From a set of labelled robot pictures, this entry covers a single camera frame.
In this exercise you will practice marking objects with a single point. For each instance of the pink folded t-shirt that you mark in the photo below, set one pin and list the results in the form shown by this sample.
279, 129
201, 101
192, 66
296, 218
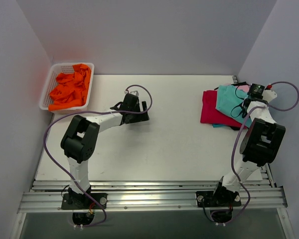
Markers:
244, 88

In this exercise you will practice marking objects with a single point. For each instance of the orange t-shirt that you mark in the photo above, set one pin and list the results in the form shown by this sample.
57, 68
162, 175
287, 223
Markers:
72, 89

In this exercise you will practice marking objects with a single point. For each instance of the teal t-shirt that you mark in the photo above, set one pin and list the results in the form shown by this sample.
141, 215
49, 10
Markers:
218, 125
226, 102

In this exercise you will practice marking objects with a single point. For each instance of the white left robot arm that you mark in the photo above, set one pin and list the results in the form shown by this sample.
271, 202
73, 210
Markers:
80, 139

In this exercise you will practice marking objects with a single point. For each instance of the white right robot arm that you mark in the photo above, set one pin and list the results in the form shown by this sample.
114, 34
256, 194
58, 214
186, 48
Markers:
259, 146

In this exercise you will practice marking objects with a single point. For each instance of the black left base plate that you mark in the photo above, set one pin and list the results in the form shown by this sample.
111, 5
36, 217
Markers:
74, 201

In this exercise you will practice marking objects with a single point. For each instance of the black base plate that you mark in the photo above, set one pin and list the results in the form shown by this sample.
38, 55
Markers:
74, 201
213, 199

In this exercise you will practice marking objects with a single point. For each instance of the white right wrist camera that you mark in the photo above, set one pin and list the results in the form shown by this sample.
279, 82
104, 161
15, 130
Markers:
269, 94

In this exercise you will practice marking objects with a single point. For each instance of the teal folded t-shirt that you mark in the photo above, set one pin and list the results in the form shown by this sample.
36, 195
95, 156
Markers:
218, 125

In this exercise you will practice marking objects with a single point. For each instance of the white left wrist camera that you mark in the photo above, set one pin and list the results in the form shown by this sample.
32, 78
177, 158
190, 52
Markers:
135, 93

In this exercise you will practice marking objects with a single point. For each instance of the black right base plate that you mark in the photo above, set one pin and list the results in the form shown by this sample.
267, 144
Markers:
213, 199

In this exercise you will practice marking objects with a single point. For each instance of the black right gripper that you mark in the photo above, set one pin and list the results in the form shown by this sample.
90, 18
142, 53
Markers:
247, 102

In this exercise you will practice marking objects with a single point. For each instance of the white plastic basket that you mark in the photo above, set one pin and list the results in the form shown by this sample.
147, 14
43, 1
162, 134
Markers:
50, 84

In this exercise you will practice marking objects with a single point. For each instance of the magenta folded t-shirt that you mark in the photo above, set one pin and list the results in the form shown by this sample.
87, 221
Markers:
211, 115

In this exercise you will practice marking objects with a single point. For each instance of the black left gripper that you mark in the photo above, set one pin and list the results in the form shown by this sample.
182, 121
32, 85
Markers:
133, 114

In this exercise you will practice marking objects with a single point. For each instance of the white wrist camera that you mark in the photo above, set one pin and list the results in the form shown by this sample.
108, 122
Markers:
269, 94
135, 93

